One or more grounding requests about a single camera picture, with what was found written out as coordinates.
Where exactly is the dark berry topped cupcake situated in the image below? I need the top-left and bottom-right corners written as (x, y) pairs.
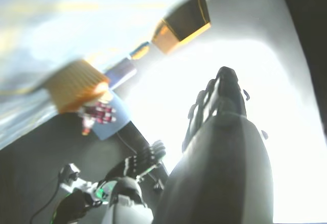
top-left (44, 59), bottom-right (117, 136)

